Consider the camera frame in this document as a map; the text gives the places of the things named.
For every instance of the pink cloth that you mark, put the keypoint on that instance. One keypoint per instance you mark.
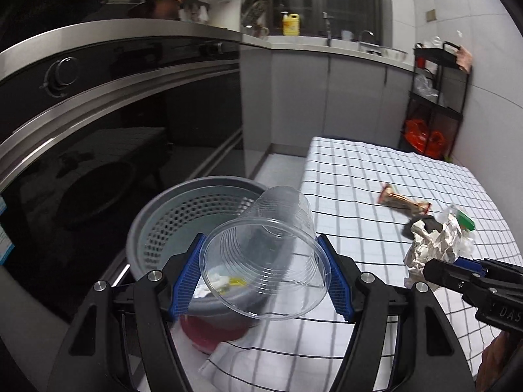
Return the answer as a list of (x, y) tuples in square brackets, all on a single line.
[(465, 59)]

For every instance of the pot lid rack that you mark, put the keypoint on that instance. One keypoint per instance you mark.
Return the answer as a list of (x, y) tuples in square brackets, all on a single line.
[(253, 4)]

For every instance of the brown wok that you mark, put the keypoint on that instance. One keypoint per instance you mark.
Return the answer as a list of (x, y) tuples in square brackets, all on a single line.
[(161, 6)]

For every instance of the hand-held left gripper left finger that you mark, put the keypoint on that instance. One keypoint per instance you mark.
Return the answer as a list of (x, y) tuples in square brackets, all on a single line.
[(186, 281)]

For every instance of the yellow detergent bottle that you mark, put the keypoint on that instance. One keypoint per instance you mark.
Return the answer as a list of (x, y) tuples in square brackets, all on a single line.
[(291, 24)]

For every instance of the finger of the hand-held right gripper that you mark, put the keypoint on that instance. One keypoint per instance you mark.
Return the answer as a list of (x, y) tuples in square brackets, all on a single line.
[(445, 274), (500, 266)]

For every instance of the clear plastic cup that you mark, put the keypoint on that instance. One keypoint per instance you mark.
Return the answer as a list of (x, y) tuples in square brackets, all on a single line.
[(265, 228)]

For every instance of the black shelf rack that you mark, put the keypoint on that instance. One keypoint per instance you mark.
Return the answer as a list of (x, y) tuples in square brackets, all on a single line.
[(443, 55)]

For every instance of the clear plastic bag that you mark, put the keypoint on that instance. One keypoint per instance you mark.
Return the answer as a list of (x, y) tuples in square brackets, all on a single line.
[(465, 245)]

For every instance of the white paper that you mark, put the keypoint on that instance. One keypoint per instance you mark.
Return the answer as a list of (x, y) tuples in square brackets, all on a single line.
[(429, 249)]

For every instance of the white tissue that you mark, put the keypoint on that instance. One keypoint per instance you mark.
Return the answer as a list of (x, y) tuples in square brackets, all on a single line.
[(216, 281)]

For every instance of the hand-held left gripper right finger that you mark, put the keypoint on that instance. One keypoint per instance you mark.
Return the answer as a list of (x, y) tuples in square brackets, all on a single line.
[(337, 281)]

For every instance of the black kitchen counter unit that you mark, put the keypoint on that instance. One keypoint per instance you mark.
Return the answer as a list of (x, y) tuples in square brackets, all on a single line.
[(81, 151)]

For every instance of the red snack wrapper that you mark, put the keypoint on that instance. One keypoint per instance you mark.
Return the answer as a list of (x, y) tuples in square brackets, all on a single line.
[(402, 201)]

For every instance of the curved metal faucet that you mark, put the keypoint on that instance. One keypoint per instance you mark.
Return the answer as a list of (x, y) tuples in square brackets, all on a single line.
[(365, 33)]

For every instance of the yellow plastic lid frame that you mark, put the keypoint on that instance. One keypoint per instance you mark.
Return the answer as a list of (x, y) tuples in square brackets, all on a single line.
[(237, 281)]

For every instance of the white black checked tablecloth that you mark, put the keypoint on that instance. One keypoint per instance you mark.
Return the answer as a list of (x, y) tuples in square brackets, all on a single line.
[(359, 163)]

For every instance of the tall metal faucet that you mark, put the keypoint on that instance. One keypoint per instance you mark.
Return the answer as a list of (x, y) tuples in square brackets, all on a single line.
[(328, 26)]

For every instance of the grey kitchen cabinets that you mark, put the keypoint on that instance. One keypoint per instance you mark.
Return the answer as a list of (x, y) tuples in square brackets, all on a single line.
[(306, 90)]

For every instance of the dark grey cloth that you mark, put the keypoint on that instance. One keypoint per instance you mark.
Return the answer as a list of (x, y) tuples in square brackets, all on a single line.
[(431, 223)]

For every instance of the grey perforated basket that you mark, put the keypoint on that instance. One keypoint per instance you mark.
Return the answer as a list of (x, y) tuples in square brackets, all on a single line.
[(171, 220)]

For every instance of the white cup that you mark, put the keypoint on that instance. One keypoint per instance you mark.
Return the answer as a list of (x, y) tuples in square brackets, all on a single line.
[(346, 35)]

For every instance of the bundle of clear bags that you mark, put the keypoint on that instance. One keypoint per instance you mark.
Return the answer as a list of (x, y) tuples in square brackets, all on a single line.
[(427, 88)]

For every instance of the person's right hand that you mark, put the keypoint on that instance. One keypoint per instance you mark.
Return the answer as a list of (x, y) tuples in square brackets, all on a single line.
[(500, 359)]

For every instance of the orange plastic bag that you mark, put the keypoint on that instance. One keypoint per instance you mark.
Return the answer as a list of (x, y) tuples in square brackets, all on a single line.
[(423, 137)]

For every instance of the wall outlet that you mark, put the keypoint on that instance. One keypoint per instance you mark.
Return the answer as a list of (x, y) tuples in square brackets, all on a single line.
[(430, 15)]

